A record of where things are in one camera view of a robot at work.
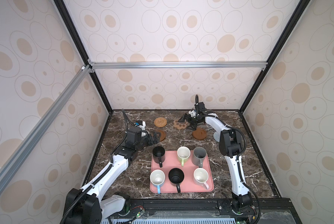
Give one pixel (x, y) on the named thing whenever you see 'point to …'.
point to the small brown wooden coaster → (162, 135)
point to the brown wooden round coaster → (199, 133)
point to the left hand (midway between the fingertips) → (158, 133)
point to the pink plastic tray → (191, 178)
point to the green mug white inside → (183, 153)
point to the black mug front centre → (176, 176)
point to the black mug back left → (158, 154)
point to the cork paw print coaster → (180, 125)
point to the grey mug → (199, 154)
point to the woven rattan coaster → (160, 122)
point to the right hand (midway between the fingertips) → (182, 123)
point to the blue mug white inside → (157, 177)
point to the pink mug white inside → (200, 176)
